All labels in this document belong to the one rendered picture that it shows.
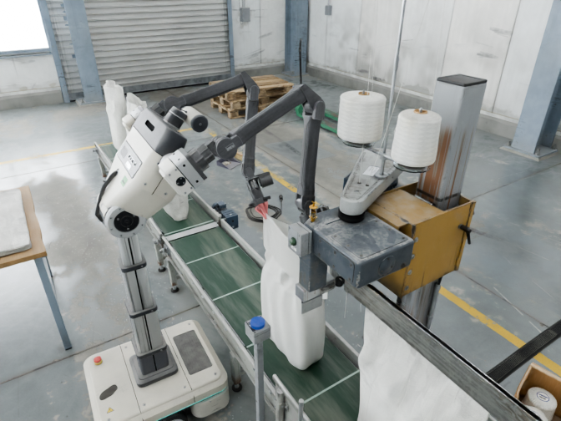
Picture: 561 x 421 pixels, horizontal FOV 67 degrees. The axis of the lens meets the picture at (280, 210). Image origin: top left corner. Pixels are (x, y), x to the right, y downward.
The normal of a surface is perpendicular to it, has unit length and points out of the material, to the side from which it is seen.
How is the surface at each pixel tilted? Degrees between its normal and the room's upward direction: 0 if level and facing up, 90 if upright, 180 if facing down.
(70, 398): 0
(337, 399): 0
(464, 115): 90
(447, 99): 90
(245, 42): 90
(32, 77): 90
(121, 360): 0
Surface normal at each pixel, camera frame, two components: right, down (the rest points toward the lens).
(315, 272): 0.54, 0.42
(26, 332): 0.00, -0.87
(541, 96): -0.84, 0.26
